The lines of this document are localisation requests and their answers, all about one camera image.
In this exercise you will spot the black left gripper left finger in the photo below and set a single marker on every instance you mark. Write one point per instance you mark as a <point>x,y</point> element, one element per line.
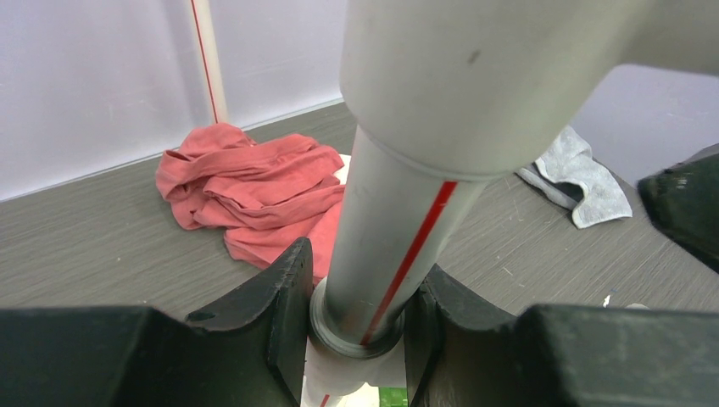
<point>247,348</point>

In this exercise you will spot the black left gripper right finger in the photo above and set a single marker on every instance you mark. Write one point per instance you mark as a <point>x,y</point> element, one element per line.
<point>461,350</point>

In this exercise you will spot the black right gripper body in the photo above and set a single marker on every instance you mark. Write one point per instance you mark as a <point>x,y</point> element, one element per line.
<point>682,203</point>

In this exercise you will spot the white PVC pipe frame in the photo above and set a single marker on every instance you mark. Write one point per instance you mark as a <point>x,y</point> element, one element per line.
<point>449,96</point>

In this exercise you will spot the grey cloth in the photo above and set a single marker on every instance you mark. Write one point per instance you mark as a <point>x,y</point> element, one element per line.
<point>568,176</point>

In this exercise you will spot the red cloth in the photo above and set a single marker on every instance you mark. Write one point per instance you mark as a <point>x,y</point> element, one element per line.
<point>263,195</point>

